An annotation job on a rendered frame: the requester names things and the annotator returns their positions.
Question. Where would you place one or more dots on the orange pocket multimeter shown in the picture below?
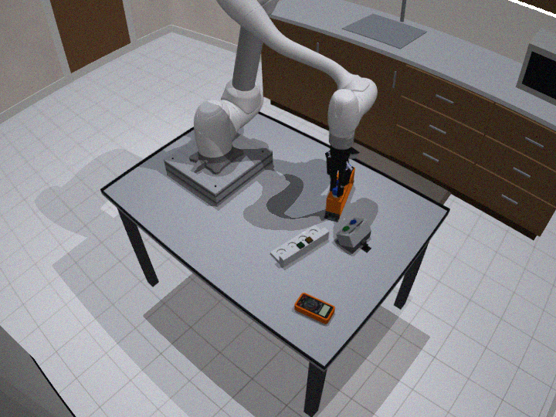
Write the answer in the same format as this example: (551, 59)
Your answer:
(314, 308)

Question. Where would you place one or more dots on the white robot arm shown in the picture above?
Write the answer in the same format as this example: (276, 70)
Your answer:
(217, 122)

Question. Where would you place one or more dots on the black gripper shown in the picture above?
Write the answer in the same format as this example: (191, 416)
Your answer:
(339, 158)

